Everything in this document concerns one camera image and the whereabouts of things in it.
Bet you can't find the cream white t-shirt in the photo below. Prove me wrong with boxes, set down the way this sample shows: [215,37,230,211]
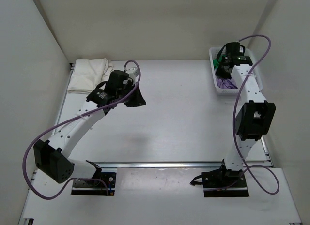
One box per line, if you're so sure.
[67,58,114,94]

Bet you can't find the purple t-shirt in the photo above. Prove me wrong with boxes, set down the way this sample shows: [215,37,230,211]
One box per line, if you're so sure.
[216,77,238,89]

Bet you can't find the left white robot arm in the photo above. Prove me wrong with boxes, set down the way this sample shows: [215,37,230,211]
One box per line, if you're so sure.
[34,68,146,183]

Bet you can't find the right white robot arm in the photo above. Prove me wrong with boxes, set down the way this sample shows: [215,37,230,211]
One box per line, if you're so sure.
[216,42,276,174]

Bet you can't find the green t-shirt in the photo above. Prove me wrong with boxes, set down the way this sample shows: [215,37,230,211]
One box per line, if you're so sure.
[213,55,225,71]

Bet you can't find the white plastic basket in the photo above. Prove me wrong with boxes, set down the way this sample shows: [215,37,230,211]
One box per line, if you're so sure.
[208,46,264,96]

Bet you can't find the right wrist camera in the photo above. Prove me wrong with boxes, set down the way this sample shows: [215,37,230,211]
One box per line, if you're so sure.
[238,42,246,55]

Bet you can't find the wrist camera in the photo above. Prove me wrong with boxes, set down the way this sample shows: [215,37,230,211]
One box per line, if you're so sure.
[124,67,139,80]
[238,42,246,55]

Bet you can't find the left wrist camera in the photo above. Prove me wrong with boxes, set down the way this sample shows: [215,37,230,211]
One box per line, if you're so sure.
[124,67,139,80]

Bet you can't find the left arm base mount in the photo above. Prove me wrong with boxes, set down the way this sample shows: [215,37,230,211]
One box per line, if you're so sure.
[71,162,117,196]

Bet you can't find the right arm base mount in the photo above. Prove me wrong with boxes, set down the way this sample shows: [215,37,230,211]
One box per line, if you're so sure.
[190,163,249,198]

